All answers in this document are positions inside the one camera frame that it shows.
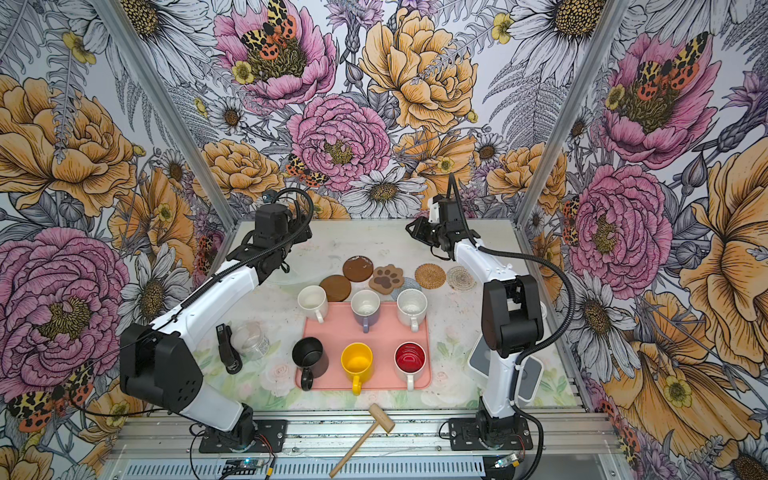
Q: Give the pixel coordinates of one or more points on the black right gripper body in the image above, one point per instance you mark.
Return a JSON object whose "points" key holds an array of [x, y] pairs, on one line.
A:
{"points": [[429, 232]]}

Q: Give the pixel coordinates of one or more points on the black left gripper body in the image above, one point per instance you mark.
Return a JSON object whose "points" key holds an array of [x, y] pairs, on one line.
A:
{"points": [[298, 232]]}

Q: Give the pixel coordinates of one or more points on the multicolour zigzag round coaster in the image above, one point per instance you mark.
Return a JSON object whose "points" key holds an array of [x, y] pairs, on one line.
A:
{"points": [[460, 279]]}

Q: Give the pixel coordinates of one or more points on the woven rattan round coaster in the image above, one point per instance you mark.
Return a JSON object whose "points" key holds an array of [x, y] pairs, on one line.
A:
{"points": [[430, 276]]}

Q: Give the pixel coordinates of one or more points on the plain brown wooden coaster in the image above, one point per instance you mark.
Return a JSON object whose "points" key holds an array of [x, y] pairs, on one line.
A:
{"points": [[337, 288]]}

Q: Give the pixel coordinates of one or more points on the dark wooden scratched coaster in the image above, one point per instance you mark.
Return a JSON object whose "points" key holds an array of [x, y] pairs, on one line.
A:
{"points": [[358, 269]]}

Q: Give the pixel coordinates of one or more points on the cork paw print coaster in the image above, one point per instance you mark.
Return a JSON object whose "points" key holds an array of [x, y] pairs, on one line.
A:
{"points": [[386, 279]]}

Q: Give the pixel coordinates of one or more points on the grey-blue woven round coaster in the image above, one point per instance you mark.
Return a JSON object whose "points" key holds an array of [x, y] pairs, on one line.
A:
{"points": [[408, 283]]}

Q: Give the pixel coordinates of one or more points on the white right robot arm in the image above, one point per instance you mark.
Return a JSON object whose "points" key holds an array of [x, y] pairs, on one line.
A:
{"points": [[512, 321]]}

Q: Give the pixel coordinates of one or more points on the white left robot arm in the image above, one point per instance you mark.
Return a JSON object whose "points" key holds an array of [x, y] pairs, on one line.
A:
{"points": [[157, 363]]}

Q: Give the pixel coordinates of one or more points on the white speckled mug left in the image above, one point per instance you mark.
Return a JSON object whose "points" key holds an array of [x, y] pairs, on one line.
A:
{"points": [[313, 302]]}

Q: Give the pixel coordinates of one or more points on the white speckled mug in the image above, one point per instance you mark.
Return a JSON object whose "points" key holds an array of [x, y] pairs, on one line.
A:
{"points": [[412, 305], [313, 302]]}

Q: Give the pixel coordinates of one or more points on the white speckled mug right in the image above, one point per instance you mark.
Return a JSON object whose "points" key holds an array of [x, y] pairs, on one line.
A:
{"points": [[412, 305]]}

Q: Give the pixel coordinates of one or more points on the purple mug white inside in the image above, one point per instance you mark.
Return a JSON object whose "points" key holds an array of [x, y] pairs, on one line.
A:
{"points": [[366, 305]]}

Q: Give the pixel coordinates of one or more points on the pink silicone tray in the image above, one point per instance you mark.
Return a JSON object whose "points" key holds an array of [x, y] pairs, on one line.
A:
{"points": [[340, 329]]}

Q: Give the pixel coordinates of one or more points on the clear glass jar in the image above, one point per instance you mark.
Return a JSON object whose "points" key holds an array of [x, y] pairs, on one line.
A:
{"points": [[250, 341]]}

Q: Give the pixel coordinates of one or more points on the black mug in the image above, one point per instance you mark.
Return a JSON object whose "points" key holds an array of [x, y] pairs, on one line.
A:
{"points": [[311, 360]]}

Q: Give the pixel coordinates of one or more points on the white mug red inside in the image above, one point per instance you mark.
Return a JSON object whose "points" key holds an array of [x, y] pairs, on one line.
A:
{"points": [[410, 361]]}

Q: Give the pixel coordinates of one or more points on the yellow mug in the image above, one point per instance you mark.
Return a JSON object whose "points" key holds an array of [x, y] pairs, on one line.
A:
{"points": [[357, 361]]}

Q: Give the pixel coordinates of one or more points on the white grey square container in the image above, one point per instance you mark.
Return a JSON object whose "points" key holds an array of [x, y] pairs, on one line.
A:
{"points": [[504, 381]]}

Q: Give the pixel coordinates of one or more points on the wooden mallet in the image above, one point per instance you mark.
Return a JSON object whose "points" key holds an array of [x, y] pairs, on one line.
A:
{"points": [[381, 420]]}

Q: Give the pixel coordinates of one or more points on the green circuit board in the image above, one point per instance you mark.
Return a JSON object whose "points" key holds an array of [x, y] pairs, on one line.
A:
{"points": [[246, 466]]}

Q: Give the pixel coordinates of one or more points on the aluminium left corner post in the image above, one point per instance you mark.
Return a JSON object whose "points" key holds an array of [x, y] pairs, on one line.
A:
{"points": [[123, 34]]}

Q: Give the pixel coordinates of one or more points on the aluminium corner post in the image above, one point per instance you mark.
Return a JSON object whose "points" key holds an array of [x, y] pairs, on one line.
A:
{"points": [[599, 48], [123, 34]]}

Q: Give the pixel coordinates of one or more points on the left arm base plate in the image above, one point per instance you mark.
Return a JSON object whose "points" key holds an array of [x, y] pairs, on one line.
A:
{"points": [[264, 436]]}

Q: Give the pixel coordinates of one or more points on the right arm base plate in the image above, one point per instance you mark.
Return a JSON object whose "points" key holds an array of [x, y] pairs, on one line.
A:
{"points": [[475, 434]]}

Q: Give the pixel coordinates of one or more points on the aluminium right corner post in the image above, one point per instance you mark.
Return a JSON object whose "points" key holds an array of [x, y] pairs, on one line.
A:
{"points": [[599, 48]]}

